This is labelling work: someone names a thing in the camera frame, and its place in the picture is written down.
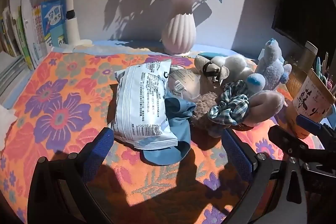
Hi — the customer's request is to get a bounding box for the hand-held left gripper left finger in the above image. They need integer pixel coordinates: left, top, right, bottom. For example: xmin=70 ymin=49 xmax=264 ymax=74
xmin=28 ymin=127 xmax=116 ymax=224

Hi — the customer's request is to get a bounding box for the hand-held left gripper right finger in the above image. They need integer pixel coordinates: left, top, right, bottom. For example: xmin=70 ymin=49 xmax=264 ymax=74
xmin=222 ymin=130 xmax=309 ymax=224

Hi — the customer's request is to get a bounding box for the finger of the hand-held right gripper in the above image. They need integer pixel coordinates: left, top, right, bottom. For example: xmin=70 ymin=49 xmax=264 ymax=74
xmin=268 ymin=125 xmax=336 ymax=169
xmin=296 ymin=114 xmax=336 ymax=140

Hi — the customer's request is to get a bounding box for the blue checked scrunchie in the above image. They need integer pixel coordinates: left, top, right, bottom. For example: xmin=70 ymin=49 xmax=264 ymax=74
xmin=207 ymin=81 xmax=250 ymax=126

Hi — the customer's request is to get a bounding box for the brown plush toy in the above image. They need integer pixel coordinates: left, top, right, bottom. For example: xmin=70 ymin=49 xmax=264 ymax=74
xmin=190 ymin=93 xmax=226 ymax=138

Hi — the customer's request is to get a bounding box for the blue white plush bear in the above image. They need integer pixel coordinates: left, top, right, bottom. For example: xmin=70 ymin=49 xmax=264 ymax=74
xmin=255 ymin=38 xmax=292 ymax=90

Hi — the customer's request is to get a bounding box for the white snack packet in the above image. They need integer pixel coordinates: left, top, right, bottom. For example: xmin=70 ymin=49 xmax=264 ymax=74
xmin=109 ymin=60 xmax=179 ymax=150

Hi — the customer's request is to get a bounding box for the blue cloth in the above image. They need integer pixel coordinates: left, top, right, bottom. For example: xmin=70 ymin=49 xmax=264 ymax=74
xmin=140 ymin=97 xmax=197 ymax=165

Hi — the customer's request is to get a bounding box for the beige soft roll black band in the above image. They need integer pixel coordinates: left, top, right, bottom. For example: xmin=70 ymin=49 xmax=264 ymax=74
xmin=194 ymin=55 xmax=230 ymax=85

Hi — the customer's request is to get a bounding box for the clear plastic packet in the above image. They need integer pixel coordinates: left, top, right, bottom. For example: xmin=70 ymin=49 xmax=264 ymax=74
xmin=165 ymin=67 xmax=204 ymax=101

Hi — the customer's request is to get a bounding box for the white plush toy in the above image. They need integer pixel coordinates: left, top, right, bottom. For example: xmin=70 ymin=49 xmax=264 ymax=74
xmin=210 ymin=54 xmax=256 ymax=83

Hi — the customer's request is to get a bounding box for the bamboo pen holder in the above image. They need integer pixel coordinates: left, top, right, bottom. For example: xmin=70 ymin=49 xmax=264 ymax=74
xmin=285 ymin=68 xmax=336 ymax=139

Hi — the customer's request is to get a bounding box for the bunch of pens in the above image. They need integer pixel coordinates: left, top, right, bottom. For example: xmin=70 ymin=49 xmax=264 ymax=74
xmin=314 ymin=52 xmax=336 ymax=94

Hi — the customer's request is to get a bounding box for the orange floral blanket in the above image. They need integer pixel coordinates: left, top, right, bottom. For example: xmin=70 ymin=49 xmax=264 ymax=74
xmin=0 ymin=52 xmax=336 ymax=224

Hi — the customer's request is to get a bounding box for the beige cylinder bottle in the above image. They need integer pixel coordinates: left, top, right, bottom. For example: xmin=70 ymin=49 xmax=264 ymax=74
xmin=286 ymin=41 xmax=319 ymax=77

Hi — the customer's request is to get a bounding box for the white tissue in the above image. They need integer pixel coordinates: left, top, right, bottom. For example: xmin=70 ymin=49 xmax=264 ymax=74
xmin=0 ymin=106 xmax=17 ymax=148

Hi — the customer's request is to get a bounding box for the stack of grey booklets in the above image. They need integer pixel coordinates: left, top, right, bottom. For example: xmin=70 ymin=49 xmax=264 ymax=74
xmin=0 ymin=55 xmax=29 ymax=104

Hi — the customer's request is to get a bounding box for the black monitor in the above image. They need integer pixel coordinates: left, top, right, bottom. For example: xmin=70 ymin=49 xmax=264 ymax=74
xmin=272 ymin=0 xmax=336 ymax=54

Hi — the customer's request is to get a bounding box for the row of books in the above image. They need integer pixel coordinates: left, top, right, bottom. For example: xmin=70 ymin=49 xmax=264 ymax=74
xmin=0 ymin=0 xmax=69 ymax=72

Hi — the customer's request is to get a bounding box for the pink ribbed vase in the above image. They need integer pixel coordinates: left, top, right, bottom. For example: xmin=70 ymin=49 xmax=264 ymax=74
xmin=161 ymin=0 xmax=197 ymax=54

